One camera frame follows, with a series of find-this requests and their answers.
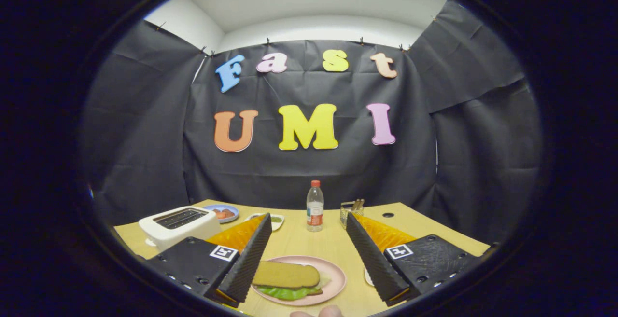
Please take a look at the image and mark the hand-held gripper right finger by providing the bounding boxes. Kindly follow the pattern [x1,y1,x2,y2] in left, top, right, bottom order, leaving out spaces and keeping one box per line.
[346,212,483,307]

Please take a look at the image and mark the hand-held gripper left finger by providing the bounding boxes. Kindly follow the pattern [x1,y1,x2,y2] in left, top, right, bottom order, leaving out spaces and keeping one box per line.
[145,212,273,308]

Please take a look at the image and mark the brown bread slice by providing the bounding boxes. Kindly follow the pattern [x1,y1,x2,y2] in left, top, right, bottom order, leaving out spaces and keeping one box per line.
[252,261,321,289]

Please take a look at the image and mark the green lettuce leaf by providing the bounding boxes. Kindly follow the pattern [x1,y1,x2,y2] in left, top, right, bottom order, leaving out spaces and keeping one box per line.
[256,275,332,301]

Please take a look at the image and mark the pink round plate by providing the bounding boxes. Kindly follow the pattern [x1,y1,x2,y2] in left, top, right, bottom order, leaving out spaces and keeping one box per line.
[251,255,347,306]

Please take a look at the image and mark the small blue plate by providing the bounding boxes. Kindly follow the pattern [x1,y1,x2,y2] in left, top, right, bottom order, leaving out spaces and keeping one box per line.
[203,205,239,224]

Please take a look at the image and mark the white divided sauce dish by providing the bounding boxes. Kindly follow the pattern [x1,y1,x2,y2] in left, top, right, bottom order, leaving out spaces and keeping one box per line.
[245,213,284,232]

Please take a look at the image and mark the clear red-capped water bottle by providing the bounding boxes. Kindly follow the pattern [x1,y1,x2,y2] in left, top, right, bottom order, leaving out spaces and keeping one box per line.
[307,180,324,232]

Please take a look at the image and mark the cream white toaster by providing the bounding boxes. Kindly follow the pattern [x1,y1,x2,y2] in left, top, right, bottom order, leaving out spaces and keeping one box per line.
[139,206,222,251]

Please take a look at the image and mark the metal wire utensil holder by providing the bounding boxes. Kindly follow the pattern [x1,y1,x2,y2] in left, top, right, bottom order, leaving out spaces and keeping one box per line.
[340,200,365,228]

